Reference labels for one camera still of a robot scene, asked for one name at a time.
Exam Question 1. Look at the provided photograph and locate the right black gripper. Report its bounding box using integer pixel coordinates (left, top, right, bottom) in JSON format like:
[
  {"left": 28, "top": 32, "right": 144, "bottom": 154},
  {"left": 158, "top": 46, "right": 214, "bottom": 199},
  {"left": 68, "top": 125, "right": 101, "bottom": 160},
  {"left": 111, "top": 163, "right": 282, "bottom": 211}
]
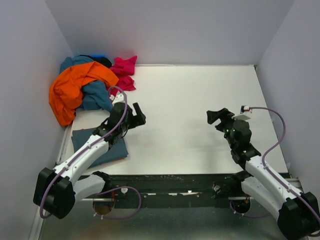
[{"left": 207, "top": 107, "right": 245, "bottom": 149}]

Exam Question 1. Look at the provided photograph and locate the grey blue t shirt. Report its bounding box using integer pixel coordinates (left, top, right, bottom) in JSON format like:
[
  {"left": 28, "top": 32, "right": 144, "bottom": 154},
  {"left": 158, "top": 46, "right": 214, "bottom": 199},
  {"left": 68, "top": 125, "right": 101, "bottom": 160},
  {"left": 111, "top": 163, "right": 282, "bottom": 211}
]
[{"left": 71, "top": 128, "right": 128, "bottom": 168}]

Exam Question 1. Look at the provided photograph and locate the orange t shirt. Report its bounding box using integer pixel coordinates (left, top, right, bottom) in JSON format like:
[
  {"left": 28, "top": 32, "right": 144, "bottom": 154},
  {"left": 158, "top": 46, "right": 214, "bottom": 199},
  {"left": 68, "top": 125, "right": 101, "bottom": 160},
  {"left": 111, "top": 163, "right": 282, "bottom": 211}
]
[{"left": 49, "top": 61, "right": 119, "bottom": 127}]

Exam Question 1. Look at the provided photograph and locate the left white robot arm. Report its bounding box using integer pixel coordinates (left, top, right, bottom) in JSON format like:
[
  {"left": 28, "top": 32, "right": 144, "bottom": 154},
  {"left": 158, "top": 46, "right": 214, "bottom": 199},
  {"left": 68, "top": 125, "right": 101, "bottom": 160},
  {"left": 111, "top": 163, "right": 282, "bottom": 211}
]
[{"left": 33, "top": 102, "right": 146, "bottom": 219}]

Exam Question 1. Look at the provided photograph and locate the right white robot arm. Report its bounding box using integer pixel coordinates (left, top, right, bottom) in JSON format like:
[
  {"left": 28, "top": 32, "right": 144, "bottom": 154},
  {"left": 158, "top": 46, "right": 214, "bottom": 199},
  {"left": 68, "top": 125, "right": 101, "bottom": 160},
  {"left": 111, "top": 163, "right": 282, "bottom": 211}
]
[{"left": 206, "top": 105, "right": 320, "bottom": 240}]

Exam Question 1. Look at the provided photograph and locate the teal blue t shirt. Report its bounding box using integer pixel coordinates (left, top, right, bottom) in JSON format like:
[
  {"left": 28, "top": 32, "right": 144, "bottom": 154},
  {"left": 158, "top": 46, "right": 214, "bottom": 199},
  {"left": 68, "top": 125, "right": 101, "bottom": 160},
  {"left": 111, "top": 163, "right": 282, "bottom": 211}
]
[{"left": 59, "top": 56, "right": 112, "bottom": 111}]

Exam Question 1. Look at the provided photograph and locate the magenta pink t shirt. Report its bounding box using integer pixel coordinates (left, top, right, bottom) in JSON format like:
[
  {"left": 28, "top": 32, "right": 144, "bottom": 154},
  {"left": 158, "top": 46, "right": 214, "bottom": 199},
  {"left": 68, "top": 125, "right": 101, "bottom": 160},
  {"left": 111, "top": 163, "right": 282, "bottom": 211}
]
[{"left": 110, "top": 55, "right": 138, "bottom": 92}]

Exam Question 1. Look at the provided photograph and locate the black t shirt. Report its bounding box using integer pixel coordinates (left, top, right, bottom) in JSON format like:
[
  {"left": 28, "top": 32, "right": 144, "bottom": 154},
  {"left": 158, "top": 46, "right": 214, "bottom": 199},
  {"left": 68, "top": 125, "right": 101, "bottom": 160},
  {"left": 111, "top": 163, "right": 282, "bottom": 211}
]
[{"left": 89, "top": 57, "right": 112, "bottom": 68}]

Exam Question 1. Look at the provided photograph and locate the blue plastic bin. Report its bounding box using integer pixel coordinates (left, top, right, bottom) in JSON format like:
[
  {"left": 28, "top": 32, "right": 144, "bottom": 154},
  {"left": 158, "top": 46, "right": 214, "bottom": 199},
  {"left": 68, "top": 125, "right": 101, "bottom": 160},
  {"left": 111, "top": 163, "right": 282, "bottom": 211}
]
[{"left": 77, "top": 54, "right": 107, "bottom": 59}]

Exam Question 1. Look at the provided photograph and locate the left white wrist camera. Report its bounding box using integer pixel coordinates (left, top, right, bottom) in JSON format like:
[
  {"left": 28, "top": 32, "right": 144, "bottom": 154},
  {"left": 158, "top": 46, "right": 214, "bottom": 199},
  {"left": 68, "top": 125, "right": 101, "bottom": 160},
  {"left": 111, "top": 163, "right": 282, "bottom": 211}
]
[{"left": 109, "top": 93, "right": 125, "bottom": 106}]

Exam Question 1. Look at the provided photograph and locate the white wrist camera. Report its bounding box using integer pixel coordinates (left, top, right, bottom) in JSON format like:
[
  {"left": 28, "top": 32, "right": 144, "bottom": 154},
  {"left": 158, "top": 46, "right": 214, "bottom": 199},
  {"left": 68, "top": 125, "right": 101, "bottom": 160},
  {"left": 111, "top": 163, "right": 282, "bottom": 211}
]
[
  {"left": 231, "top": 105, "right": 252, "bottom": 121},
  {"left": 109, "top": 93, "right": 125, "bottom": 106}
]

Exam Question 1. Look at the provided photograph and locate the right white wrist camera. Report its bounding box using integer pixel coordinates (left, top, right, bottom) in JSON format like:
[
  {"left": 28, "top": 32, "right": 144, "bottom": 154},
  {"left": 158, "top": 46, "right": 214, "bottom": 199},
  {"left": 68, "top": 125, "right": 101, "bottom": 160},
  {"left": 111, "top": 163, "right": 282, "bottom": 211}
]
[{"left": 231, "top": 105, "right": 252, "bottom": 121}]

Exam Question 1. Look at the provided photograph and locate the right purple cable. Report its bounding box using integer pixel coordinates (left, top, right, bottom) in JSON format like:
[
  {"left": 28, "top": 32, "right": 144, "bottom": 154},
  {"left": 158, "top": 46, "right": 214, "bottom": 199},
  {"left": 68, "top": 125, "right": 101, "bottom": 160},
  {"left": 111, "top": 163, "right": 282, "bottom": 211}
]
[{"left": 229, "top": 106, "right": 320, "bottom": 237}]

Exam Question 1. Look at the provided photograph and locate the purple cable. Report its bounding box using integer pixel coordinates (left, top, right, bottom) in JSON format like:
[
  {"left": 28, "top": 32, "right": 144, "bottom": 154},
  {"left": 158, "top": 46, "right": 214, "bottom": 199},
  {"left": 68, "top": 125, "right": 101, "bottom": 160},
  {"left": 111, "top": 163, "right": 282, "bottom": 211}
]
[
  {"left": 39, "top": 85, "right": 142, "bottom": 221},
  {"left": 229, "top": 106, "right": 320, "bottom": 237}
]

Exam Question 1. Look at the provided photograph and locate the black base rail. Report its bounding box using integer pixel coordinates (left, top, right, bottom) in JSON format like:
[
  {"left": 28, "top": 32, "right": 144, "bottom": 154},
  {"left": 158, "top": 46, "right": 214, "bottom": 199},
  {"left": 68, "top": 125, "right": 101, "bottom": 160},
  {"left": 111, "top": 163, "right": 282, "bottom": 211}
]
[{"left": 74, "top": 172, "right": 293, "bottom": 210}]

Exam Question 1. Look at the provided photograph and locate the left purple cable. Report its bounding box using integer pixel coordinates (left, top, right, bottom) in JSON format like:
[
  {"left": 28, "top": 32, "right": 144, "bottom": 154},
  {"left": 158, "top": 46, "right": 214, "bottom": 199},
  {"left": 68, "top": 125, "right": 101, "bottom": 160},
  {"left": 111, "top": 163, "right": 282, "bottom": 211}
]
[{"left": 39, "top": 85, "right": 142, "bottom": 221}]

